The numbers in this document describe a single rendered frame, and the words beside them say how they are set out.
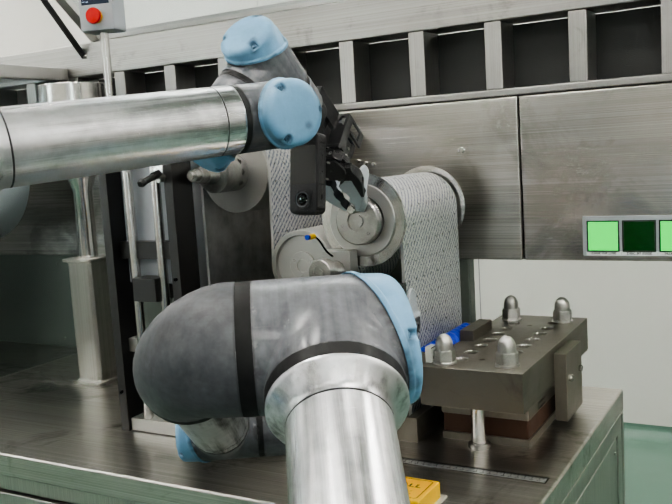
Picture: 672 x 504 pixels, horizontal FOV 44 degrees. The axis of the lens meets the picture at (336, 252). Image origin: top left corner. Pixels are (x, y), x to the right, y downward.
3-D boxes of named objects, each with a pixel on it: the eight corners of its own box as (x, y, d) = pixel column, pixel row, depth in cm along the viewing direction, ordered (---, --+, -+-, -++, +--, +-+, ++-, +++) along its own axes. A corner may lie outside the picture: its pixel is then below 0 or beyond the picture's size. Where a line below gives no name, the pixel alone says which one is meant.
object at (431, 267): (406, 362, 133) (400, 246, 131) (459, 330, 153) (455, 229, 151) (409, 362, 133) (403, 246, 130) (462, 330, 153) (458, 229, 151)
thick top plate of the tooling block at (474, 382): (420, 404, 127) (418, 365, 127) (503, 344, 162) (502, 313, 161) (524, 415, 120) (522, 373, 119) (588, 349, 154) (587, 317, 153)
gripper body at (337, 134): (367, 139, 124) (333, 83, 115) (352, 185, 120) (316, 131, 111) (323, 142, 128) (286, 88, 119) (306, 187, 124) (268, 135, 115)
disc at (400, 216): (326, 267, 136) (317, 176, 135) (327, 266, 137) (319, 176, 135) (409, 265, 129) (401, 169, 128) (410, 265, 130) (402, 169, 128)
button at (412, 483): (369, 511, 107) (368, 493, 107) (393, 490, 113) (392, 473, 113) (419, 520, 104) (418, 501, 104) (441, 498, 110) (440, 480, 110)
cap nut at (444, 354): (429, 364, 127) (427, 335, 127) (438, 358, 130) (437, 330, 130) (451, 366, 125) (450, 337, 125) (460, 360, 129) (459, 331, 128)
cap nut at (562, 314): (549, 322, 151) (548, 298, 150) (555, 318, 154) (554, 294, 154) (570, 323, 149) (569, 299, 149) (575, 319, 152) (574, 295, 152)
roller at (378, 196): (333, 257, 135) (326, 186, 134) (400, 238, 157) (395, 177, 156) (397, 255, 129) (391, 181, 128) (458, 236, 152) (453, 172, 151)
